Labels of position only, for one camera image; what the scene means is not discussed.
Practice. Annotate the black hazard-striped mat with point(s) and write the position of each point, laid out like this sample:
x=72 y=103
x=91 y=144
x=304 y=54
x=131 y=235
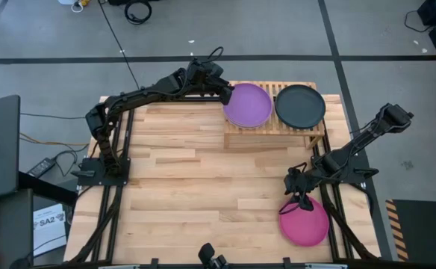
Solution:
x=423 y=231

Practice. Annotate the black table clamp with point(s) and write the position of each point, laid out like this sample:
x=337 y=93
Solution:
x=286 y=263
x=154 y=263

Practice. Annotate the dark grey plate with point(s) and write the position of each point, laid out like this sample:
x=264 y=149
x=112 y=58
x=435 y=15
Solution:
x=300 y=107

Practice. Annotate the white object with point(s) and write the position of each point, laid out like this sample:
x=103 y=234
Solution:
x=66 y=2

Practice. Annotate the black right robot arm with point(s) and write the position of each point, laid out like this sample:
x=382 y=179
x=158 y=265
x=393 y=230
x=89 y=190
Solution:
x=367 y=134

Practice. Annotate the black aluminium table frame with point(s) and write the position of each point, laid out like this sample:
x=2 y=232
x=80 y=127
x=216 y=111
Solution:
x=165 y=99

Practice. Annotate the wooden slatted shelf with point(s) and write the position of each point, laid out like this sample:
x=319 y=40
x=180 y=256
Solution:
x=277 y=131

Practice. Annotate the black power adapter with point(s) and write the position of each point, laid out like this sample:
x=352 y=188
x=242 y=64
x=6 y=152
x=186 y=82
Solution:
x=40 y=168

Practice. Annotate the black rounded device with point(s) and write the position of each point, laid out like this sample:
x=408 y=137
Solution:
x=207 y=254

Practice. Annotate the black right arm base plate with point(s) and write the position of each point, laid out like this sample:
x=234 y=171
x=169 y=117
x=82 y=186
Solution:
x=352 y=175

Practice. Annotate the white printed paper sheet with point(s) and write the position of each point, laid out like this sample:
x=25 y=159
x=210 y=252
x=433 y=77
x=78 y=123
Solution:
x=50 y=235

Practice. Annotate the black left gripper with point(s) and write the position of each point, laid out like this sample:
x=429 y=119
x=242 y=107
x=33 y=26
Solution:
x=205 y=76

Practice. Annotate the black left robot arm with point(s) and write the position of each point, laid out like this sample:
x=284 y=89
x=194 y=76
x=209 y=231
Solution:
x=136 y=98

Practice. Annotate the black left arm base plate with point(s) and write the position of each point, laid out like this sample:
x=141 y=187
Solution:
x=91 y=179

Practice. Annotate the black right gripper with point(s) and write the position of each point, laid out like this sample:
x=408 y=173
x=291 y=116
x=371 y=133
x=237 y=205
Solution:
x=298 y=181

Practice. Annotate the purple plate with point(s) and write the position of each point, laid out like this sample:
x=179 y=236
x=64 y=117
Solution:
x=248 y=106

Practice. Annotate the black desk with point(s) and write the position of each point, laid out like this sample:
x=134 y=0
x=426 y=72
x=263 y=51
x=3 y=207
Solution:
x=12 y=231

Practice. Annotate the magenta plate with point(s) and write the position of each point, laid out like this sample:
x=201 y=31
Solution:
x=304 y=228

